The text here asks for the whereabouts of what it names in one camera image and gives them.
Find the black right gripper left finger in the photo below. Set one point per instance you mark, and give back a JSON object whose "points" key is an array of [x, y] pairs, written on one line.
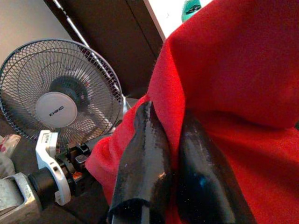
{"points": [[144, 163]]}

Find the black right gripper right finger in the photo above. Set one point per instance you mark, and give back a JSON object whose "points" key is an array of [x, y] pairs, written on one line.
{"points": [[205, 186]]}

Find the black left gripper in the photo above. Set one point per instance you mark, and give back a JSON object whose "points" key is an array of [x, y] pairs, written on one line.
{"points": [[81, 186]]}

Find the red pillow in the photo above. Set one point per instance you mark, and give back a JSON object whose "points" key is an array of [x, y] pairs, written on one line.
{"points": [[233, 81]]}

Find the brown fabric sofa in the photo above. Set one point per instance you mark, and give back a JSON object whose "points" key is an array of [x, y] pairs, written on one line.
{"points": [[77, 210]]}

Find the white table fan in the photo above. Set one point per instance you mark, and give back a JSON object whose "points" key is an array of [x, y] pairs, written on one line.
{"points": [[56, 109]]}

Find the white pink-dotted plastic bag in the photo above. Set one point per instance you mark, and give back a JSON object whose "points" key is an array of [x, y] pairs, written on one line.
{"points": [[7, 149]]}

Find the green hanging object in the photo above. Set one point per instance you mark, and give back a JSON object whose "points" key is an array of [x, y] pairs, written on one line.
{"points": [[190, 11]]}

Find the dark wooden door frame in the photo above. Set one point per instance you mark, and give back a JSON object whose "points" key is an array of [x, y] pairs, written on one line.
{"points": [[116, 35]]}

